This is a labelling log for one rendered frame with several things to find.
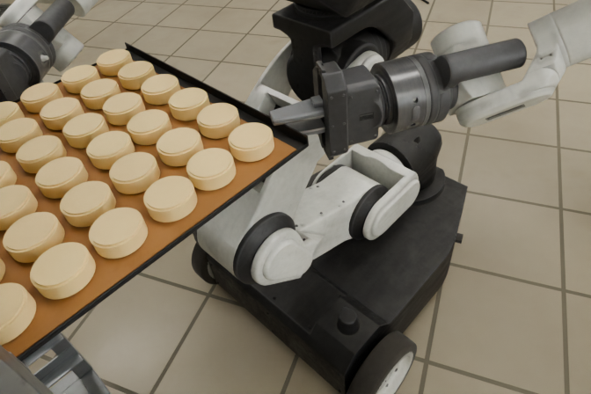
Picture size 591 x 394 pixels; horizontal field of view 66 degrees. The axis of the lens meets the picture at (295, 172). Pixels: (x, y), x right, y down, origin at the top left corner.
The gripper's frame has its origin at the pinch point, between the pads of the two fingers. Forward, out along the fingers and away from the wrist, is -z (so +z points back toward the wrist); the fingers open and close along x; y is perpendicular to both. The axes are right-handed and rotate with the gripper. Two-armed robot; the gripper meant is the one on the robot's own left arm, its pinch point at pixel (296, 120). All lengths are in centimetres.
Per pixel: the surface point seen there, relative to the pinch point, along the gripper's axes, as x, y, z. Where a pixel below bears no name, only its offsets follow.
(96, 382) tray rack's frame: -63, -11, -48
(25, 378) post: 1.8, 24.2, -26.6
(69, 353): -54, -14, -50
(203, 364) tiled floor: -78, -15, -27
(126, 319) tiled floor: -78, -35, -46
